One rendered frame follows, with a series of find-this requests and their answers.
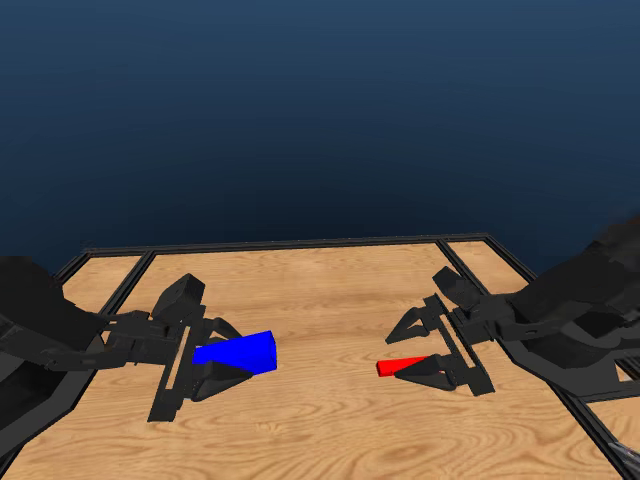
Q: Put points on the thin red peg bar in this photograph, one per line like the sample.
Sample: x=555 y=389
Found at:
x=392 y=367

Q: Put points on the black table frame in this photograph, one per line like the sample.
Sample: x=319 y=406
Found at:
x=300 y=244

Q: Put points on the blue hollow socket block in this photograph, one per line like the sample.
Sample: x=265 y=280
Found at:
x=250 y=351

